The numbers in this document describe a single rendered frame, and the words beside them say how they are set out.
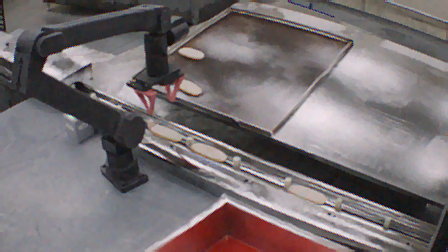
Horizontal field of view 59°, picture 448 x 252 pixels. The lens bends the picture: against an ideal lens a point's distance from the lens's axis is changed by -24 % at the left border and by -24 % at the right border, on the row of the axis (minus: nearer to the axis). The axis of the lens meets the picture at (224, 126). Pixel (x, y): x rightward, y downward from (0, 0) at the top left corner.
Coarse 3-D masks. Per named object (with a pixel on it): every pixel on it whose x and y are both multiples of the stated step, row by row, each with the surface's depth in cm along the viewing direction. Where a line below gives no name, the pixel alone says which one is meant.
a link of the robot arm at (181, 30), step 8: (160, 16) 108; (168, 16) 111; (176, 16) 120; (160, 24) 109; (168, 24) 112; (176, 24) 118; (184, 24) 120; (160, 32) 111; (176, 32) 117; (184, 32) 120; (176, 40) 118
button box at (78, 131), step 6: (66, 114) 131; (66, 120) 131; (72, 120) 128; (78, 120) 129; (66, 126) 132; (72, 126) 129; (78, 126) 129; (84, 126) 131; (90, 126) 133; (72, 132) 131; (78, 132) 130; (84, 132) 132; (90, 132) 134; (96, 132) 135; (72, 138) 133; (78, 138) 131; (84, 138) 133
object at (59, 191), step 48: (0, 144) 133; (48, 144) 132; (96, 144) 131; (0, 192) 111; (48, 192) 112; (96, 192) 113; (144, 192) 113; (192, 192) 113; (0, 240) 95; (48, 240) 97; (96, 240) 98; (144, 240) 99
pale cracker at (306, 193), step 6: (294, 186) 107; (300, 186) 106; (294, 192) 105; (300, 192) 105; (306, 192) 104; (312, 192) 104; (318, 192) 104; (306, 198) 103; (312, 198) 103; (318, 198) 102; (324, 198) 102
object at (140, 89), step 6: (138, 84) 120; (144, 84) 120; (138, 90) 118; (144, 90) 117; (150, 90) 118; (138, 96) 120; (144, 96) 121; (150, 96) 116; (144, 102) 121; (150, 102) 118; (150, 108) 121
